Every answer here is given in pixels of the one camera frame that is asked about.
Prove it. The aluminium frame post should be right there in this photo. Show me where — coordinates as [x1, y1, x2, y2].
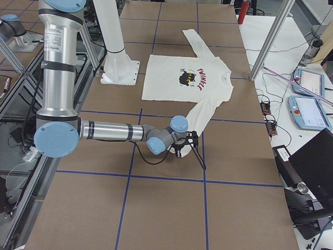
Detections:
[249, 0, 295, 81]

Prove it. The near blue teach pendant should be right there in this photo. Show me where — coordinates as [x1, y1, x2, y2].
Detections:
[288, 96, 332, 131]

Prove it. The red cylinder bottle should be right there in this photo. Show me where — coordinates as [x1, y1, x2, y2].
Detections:
[237, 0, 250, 24]

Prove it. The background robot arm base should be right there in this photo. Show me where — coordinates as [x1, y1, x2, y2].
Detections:
[1, 14, 44, 52]

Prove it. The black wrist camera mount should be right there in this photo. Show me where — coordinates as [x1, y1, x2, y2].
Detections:
[185, 131, 199, 149]

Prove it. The far blue teach pendant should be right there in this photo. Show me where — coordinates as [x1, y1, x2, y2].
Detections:
[291, 68, 325, 97]

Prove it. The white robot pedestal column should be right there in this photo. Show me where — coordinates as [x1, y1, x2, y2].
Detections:
[93, 0, 140, 86]

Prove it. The reacher grabber stick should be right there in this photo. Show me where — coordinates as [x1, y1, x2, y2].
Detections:
[262, 66, 333, 106]

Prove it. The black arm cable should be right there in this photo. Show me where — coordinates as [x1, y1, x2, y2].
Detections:
[136, 142, 177, 165]

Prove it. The blue teach pendant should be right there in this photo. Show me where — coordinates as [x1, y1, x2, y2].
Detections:
[291, 68, 325, 97]
[288, 96, 332, 131]

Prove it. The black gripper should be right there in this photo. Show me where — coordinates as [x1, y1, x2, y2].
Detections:
[173, 135, 188, 158]

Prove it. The aluminium frame rack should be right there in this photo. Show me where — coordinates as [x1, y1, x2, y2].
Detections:
[0, 26, 105, 250]

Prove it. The water bottle on desk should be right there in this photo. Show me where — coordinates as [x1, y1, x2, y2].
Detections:
[304, 39, 323, 64]

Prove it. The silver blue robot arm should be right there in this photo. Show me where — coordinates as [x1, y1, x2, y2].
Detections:
[34, 1, 189, 158]

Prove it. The white long-sleeve printed shirt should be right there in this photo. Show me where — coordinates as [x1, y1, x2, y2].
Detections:
[141, 29, 234, 159]

